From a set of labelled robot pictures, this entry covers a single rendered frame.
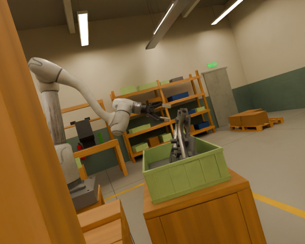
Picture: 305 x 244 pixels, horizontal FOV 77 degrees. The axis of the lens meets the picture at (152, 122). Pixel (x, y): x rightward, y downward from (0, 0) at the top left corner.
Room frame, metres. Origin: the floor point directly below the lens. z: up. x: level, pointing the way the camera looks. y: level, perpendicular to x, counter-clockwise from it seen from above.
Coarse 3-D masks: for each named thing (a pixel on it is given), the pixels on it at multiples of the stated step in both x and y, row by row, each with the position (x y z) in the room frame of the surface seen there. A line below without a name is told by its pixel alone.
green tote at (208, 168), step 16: (208, 144) 1.12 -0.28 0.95; (144, 160) 1.18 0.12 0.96; (192, 160) 0.93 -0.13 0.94; (208, 160) 0.94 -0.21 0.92; (224, 160) 0.94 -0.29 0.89; (144, 176) 0.93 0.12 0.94; (160, 176) 0.93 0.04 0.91; (176, 176) 0.93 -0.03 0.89; (192, 176) 0.93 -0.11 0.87; (208, 176) 0.94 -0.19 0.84; (224, 176) 0.94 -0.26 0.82; (160, 192) 0.93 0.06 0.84; (176, 192) 0.93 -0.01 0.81
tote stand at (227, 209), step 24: (144, 192) 1.12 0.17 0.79; (192, 192) 0.93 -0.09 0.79; (216, 192) 0.88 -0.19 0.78; (240, 192) 0.88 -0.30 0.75; (144, 216) 0.87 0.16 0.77; (168, 216) 0.88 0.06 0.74; (192, 216) 0.88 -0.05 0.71; (216, 216) 0.88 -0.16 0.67; (240, 216) 0.88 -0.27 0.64; (168, 240) 0.88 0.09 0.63; (192, 240) 0.88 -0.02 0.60; (216, 240) 0.88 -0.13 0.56; (240, 240) 0.88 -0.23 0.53; (264, 240) 0.88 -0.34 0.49
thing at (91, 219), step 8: (120, 200) 0.83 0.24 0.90; (96, 208) 0.81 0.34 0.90; (104, 208) 0.79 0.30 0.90; (112, 208) 0.77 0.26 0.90; (120, 208) 0.75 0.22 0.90; (80, 216) 0.78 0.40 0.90; (88, 216) 0.76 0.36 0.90; (96, 216) 0.73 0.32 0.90; (104, 216) 0.71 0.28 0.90; (112, 216) 0.71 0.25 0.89; (120, 216) 0.71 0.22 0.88; (80, 224) 0.71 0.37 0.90; (88, 224) 0.69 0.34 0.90; (96, 224) 0.70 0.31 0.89; (104, 224) 0.70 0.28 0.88; (128, 232) 0.75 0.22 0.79; (128, 240) 0.71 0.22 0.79
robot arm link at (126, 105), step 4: (116, 100) 1.38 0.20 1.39; (120, 100) 1.37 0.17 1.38; (124, 100) 1.37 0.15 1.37; (128, 100) 1.38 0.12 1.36; (112, 104) 1.38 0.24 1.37; (116, 104) 1.36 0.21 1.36; (120, 104) 1.35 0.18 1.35; (124, 104) 1.35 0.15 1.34; (128, 104) 1.36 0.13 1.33; (132, 104) 1.37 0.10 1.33; (116, 108) 1.37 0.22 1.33; (120, 108) 1.34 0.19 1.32; (124, 108) 1.34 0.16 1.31; (128, 108) 1.35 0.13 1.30; (132, 108) 1.37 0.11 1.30; (128, 112) 1.34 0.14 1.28; (132, 112) 1.40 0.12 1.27
